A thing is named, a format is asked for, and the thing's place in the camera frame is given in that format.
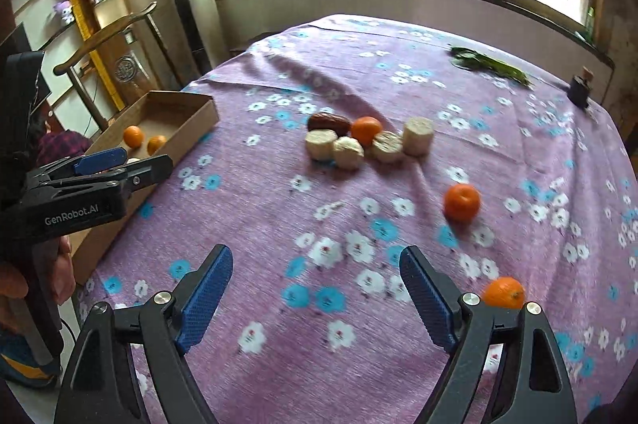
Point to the yellow wooden post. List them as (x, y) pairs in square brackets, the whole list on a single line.
[(82, 20)]

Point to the tall white yam chunk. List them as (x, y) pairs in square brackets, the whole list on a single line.
[(417, 136)]

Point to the purple plush toy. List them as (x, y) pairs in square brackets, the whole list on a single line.
[(62, 11)]

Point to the dark red knitted cloth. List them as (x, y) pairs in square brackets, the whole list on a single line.
[(62, 145)]

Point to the green leafy vegetable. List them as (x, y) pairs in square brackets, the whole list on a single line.
[(491, 65)]

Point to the purple floral tablecloth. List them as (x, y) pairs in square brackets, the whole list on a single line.
[(299, 214)]

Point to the dark wooden chair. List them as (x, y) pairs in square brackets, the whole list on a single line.
[(99, 37)]

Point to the wrinkled red date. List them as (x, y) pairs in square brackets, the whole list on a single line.
[(326, 121)]

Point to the small orange mandarin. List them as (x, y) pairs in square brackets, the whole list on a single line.
[(156, 144), (366, 130), (133, 136), (505, 293), (462, 203)]

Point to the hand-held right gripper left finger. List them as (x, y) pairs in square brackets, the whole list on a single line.
[(209, 299)]

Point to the blue and orange cloth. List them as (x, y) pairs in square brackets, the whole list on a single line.
[(20, 364)]

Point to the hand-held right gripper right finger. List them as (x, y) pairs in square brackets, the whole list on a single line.
[(423, 299)]

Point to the green bottle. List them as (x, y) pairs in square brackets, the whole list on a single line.
[(590, 22)]

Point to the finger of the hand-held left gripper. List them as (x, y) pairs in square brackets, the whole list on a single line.
[(99, 160), (149, 169)]

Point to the person's left hand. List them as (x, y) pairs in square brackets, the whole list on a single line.
[(12, 279)]

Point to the small dark bottle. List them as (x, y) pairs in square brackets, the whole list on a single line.
[(579, 89)]

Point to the shallow cardboard box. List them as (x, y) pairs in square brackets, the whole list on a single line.
[(169, 110)]

